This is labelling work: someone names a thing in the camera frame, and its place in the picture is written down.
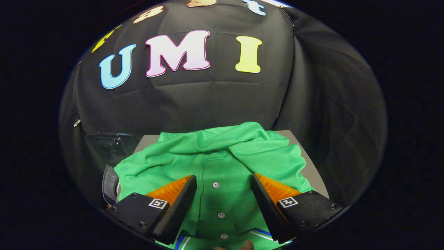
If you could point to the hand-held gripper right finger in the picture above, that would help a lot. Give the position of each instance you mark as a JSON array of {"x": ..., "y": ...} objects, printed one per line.
[{"x": 267, "y": 208}]

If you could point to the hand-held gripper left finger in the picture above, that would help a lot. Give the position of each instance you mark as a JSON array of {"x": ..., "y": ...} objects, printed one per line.
[{"x": 180, "y": 205}]

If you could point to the green polo shirt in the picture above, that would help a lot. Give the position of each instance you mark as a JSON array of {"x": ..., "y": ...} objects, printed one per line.
[{"x": 222, "y": 156}]

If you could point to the black backdrop cloth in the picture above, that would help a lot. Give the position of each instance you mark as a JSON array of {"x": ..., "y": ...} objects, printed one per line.
[{"x": 208, "y": 93}]

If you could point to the silver clip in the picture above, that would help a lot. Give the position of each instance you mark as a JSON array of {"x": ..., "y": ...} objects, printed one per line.
[{"x": 77, "y": 122}]

